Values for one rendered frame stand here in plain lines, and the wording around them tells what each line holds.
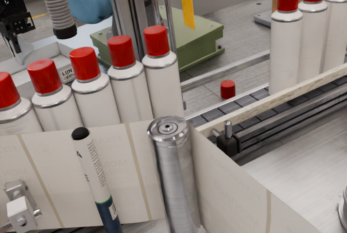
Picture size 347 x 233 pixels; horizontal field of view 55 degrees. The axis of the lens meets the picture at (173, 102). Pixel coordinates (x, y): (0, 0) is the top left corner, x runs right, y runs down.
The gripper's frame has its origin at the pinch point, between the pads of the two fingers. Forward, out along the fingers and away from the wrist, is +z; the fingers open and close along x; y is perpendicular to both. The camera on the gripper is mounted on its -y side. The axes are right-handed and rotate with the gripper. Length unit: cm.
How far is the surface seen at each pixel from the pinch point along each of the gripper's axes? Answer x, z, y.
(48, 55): -0.2, 1.6, 9.0
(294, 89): -77, -5, 23
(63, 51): -2.9, 1.2, 13.2
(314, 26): -76, -15, 30
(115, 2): -52, -23, 6
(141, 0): -56, -23, 9
